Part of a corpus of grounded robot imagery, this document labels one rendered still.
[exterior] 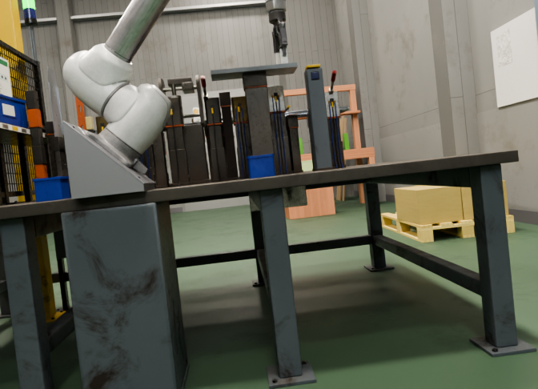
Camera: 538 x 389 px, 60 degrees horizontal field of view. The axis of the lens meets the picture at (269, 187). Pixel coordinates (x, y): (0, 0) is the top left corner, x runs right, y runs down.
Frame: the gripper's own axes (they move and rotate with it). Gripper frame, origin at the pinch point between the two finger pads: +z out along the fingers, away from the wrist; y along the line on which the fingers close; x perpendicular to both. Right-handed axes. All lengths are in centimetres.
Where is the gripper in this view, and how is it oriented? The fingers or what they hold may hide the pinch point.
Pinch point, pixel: (282, 59)
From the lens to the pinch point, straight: 212.0
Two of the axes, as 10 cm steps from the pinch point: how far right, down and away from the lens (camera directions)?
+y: -2.5, 0.0, 9.7
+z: 1.1, 9.9, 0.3
